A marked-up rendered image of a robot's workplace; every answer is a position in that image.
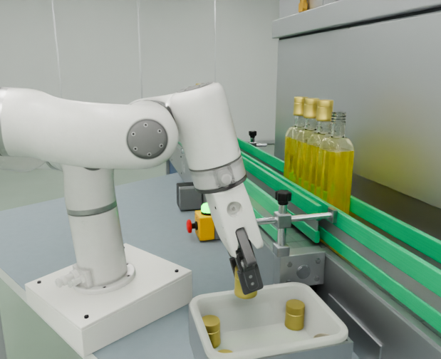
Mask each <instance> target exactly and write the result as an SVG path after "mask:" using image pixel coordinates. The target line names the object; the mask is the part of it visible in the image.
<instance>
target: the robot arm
mask: <svg viewBox="0 0 441 359"><path fill-rule="evenodd" d="M178 142H180V143H181V144H182V147H183V150H184V153H185V157H186V160H187V164H188V167H189V170H190V174H191V177H192V181H193V184H194V188H195V191H196V192H198V193H200V194H205V197H206V199H207V203H208V207H209V210H210V214H211V216H212V220H213V222H214V225H215V228H216V230H217V233H218V235H219V238H220V239H221V240H222V243H223V244H224V246H225V247H226V249H227V251H228V254H229V256H230V257H231V258H229V261H230V264H231V267H232V271H233V274H234V278H235V266H236V265H237V268H238V271H237V275H238V277H239V282H240V285H241V288H242V292H243V294H244V295H247V294H249V293H253V292H255V291H258V290H260V289H262V288H263V287H264V285H263V282H262V279H261V274H260V271H259V267H258V264H257V262H256V258H255V255H254V251H253V248H252V245H251V242H252V244H253V245H254V246H255V247H256V248H257V249H261V248H262V247H263V245H264V243H263V241H262V237H261V234H260V231H259V227H258V224H257V221H256V217H255V215H254V210H253V208H252V205H251V202H250V199H249V195H248V194H247V191H246V188H245V186H244V183H243V182H244V181H245V180H246V179H247V174H246V170H245V167H244V162H243V159H242V155H241V151H240V148H239V143H238V140H237V135H236V131H235V128H234V123H233V120H232V115H231V112H230V109H229V104H228V100H227V96H226V93H225V90H224V88H223V87H222V85H220V84H219V83H215V82H210V83H201V84H199V85H194V86H189V87H188V88H184V89H182V90H179V91H177V92H176V93H173V94H169V95H161V96H156V97H151V98H142V99H138V100H134V101H133V102H131V103H129V104H128V105H121V104H107V103H88V102H81V101H74V100H66V99H62V98H57V97H54V96H52V95H49V94H47V93H45V92H43V91H40V90H34V89H30V88H7V87H0V170H11V171H15V172H27V171H31V170H34V169H47V170H60V171H63V188H64V198H65V203H66V211H67V214H68V220H69V224H70V228H71V235H72V240H73V246H74V250H75V254H76V261H77V264H74V265H72V266H73V270H72V271H70V272H69V274H67V275H65V276H61V278H57V279H56V280H55V283H56V286H57V287H59V288H60V287H62V285H64V286H65V285H67V284H68V287H69V288H71V287H73V288H74V289H75V290H76V291H77V292H79V293H83V294H88V295H96V294H102V293H108V292H111V291H115V290H118V289H119V288H122V287H124V286H126V285H127V284H129V283H130V282H131V281H132V280H133V279H134V278H135V267H134V266H133V265H132V264H131V263H129V262H127V261H126V258H125V250H124V245H123V236H122V232H121V226H120V218H119V214H118V205H117V200H116V196H115V185H114V169H128V170H141V169H148V168H152V167H156V166H158V165H161V164H163V163H164V162H166V161H167V160H169V159H170V158H171V156H172V155H173V153H174V152H175V150H176V148H177V144H178ZM232 256H233V257H232Z"/></svg>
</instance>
